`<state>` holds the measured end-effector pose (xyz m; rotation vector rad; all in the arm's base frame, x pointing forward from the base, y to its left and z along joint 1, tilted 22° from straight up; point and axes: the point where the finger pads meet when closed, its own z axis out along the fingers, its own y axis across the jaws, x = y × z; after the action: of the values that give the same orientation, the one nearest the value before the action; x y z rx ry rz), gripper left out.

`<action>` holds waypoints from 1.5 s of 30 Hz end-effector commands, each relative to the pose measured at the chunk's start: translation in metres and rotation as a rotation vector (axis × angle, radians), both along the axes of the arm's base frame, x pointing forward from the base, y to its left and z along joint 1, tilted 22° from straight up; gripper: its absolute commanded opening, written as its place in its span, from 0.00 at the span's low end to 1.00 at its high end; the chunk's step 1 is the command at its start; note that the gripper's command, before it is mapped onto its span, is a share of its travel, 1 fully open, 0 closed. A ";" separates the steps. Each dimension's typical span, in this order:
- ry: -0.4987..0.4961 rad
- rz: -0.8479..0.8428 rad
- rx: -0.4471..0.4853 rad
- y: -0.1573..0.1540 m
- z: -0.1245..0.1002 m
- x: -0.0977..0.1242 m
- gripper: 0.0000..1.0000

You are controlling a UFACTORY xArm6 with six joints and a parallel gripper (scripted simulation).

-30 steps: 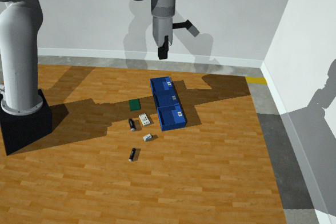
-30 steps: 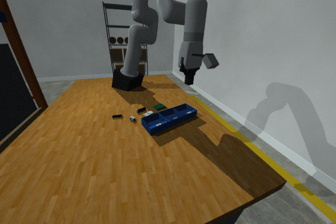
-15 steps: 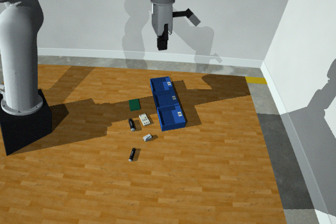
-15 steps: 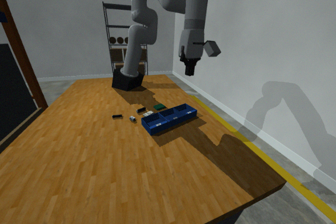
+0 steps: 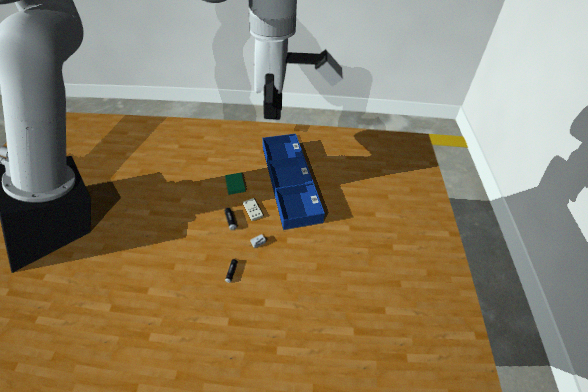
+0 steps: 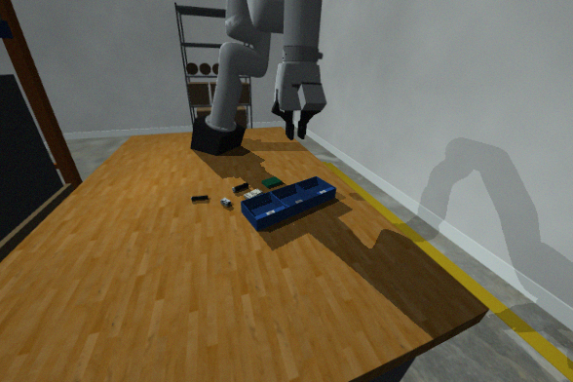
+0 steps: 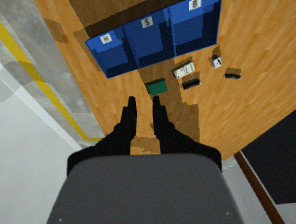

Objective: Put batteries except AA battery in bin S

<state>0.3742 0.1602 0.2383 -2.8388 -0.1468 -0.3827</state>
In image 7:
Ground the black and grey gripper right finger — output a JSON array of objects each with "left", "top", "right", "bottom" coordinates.
[{"left": 152, "top": 95, "right": 222, "bottom": 172}]

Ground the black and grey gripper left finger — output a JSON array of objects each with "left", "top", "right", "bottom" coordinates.
[{"left": 67, "top": 96, "right": 137, "bottom": 176}]

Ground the blue rack of three bins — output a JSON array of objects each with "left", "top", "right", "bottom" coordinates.
[{"left": 84, "top": 0, "right": 222, "bottom": 79}]

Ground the white domino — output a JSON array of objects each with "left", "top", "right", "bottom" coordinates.
[{"left": 174, "top": 61, "right": 195, "bottom": 79}]

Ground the dark green flat block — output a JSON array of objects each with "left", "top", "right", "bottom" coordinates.
[{"left": 148, "top": 79, "right": 168, "bottom": 96}]

